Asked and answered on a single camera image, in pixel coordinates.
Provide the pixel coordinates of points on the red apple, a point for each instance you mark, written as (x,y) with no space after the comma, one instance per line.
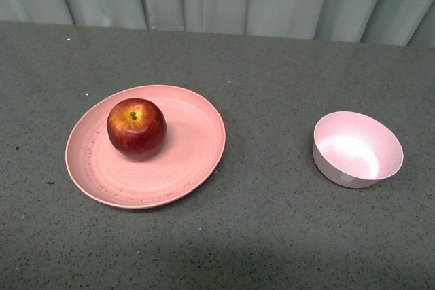
(136,127)

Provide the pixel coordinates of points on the light pink bowl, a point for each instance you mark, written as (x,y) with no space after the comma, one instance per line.
(354,150)

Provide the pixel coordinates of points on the pink round plate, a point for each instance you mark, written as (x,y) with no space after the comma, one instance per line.
(191,151)

